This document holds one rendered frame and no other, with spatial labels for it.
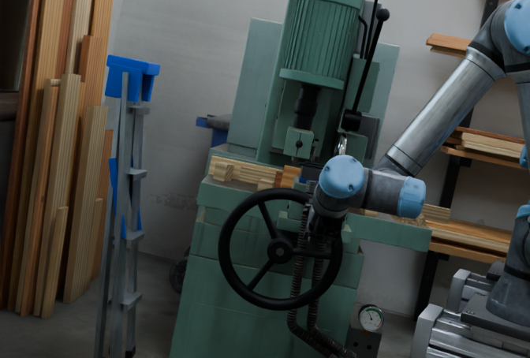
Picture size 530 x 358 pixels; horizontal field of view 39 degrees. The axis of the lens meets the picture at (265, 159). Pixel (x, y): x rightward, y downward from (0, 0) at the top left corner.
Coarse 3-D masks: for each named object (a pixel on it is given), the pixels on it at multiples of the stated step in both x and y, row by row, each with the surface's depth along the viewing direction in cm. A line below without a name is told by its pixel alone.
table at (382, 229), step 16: (208, 176) 204; (208, 192) 192; (224, 192) 192; (240, 192) 192; (224, 208) 192; (256, 208) 192; (272, 208) 192; (352, 208) 199; (288, 224) 182; (352, 224) 191; (368, 224) 191; (384, 224) 191; (400, 224) 191; (368, 240) 192; (384, 240) 192; (400, 240) 191; (416, 240) 191
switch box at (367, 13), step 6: (366, 0) 229; (366, 6) 229; (372, 6) 228; (378, 6) 228; (366, 12) 229; (366, 18) 229; (360, 24) 229; (360, 30) 229; (372, 30) 229; (360, 36) 229; (372, 36) 229; (360, 42) 230; (366, 42) 230; (360, 48) 230
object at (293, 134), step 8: (288, 128) 211; (296, 128) 212; (288, 136) 201; (296, 136) 201; (304, 136) 201; (312, 136) 201; (288, 144) 201; (304, 144) 201; (288, 152) 202; (296, 152) 202; (304, 152) 202; (296, 160) 206
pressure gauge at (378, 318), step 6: (366, 306) 188; (372, 306) 188; (360, 312) 187; (366, 312) 187; (372, 312) 187; (378, 312) 187; (360, 318) 187; (366, 318) 187; (372, 318) 187; (378, 318) 187; (360, 324) 187; (366, 324) 188; (372, 324) 187; (378, 324) 187; (366, 330) 190; (372, 330) 187
